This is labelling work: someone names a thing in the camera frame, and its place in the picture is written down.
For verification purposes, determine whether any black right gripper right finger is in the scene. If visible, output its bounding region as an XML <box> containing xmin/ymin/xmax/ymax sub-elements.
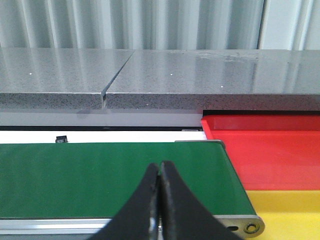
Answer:
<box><xmin>160</xmin><ymin>161</ymin><xmax>240</xmax><ymax>240</ymax></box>

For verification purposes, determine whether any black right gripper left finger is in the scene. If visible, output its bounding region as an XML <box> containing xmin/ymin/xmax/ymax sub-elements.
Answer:
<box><xmin>89</xmin><ymin>163</ymin><xmax>160</xmax><ymax>240</ymax></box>

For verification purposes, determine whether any green conveyor belt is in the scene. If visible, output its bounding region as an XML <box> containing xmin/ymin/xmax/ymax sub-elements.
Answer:
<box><xmin>0</xmin><ymin>141</ymin><xmax>255</xmax><ymax>219</ymax></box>

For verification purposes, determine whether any yellow plastic tray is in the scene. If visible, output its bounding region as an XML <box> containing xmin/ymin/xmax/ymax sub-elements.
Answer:
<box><xmin>247</xmin><ymin>190</ymin><xmax>320</xmax><ymax>240</ymax></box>

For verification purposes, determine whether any red plastic tray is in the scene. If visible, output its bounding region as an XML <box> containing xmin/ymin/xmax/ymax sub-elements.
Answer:
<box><xmin>201</xmin><ymin>114</ymin><xmax>320</xmax><ymax>190</ymax></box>

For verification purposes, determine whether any grey stone slab right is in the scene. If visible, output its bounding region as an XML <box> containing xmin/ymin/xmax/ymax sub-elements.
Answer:
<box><xmin>105</xmin><ymin>49</ymin><xmax>320</xmax><ymax>111</ymax></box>

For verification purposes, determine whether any grey stone slab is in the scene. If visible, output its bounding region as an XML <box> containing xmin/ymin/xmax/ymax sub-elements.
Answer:
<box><xmin>105</xmin><ymin>49</ymin><xmax>320</xmax><ymax>111</ymax></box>
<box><xmin>0</xmin><ymin>47</ymin><xmax>134</xmax><ymax>110</ymax></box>

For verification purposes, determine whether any grey stone slab left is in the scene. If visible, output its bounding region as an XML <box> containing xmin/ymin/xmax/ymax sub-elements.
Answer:
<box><xmin>0</xmin><ymin>47</ymin><xmax>134</xmax><ymax>110</ymax></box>

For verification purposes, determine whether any white pleated curtain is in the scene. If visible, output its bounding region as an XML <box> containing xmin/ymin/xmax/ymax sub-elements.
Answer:
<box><xmin>0</xmin><ymin>0</ymin><xmax>320</xmax><ymax>50</ymax></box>

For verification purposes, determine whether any aluminium conveyor frame rail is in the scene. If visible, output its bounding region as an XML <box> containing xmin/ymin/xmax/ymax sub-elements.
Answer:
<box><xmin>0</xmin><ymin>139</ymin><xmax>266</xmax><ymax>238</ymax></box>

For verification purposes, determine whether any black sensor with cable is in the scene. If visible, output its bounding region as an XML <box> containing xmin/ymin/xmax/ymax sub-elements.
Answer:
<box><xmin>55</xmin><ymin>135</ymin><xmax>68</xmax><ymax>143</ymax></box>

